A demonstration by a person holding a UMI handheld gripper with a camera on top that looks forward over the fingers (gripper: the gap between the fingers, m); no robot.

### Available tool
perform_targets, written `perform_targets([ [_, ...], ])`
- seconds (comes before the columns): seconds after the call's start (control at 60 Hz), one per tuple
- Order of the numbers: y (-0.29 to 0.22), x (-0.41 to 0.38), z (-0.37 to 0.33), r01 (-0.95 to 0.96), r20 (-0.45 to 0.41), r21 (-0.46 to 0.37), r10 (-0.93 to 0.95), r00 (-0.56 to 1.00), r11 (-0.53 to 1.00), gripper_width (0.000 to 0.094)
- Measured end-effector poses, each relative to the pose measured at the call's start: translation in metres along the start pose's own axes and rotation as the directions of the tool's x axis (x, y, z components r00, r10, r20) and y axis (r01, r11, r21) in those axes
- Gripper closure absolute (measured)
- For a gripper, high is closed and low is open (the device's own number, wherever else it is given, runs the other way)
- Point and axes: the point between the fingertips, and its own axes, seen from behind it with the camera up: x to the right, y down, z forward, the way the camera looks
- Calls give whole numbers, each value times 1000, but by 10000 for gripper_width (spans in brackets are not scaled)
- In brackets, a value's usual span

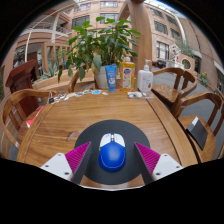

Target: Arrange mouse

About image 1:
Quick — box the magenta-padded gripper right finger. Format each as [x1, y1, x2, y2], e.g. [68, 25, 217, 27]
[133, 142, 184, 186]

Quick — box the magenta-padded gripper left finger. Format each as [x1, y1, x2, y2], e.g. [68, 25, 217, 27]
[39, 141, 93, 185]

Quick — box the blue and white computer mouse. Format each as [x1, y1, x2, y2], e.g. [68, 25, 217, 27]
[97, 132, 127, 173]

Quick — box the round dark grey mouse pad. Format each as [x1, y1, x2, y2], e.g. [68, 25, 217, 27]
[73, 119, 152, 186]

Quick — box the black notebook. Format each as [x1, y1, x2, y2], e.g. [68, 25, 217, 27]
[186, 116, 210, 151]

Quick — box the clear plastic wrapper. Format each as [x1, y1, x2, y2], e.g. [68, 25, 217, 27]
[127, 91, 154, 100]

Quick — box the wooden planter box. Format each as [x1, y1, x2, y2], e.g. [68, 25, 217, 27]
[33, 68, 96, 94]

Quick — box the white pump bottle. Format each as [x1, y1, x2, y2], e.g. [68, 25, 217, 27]
[137, 59, 154, 93]

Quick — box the spiky green agave plant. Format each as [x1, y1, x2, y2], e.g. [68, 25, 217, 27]
[39, 61, 59, 79]

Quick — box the yellow liquid bottle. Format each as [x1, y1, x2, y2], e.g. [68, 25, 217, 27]
[119, 54, 136, 93]

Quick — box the blue squeeze tube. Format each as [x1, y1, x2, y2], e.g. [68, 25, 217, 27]
[104, 64, 118, 93]

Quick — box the wooden arch beam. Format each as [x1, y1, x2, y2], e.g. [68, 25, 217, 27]
[118, 0, 153, 89]

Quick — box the green plant in white pot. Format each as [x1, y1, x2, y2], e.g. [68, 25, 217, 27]
[57, 16, 142, 90]

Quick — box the dark red wooden pedestal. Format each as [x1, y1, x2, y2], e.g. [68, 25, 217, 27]
[4, 59, 38, 118]

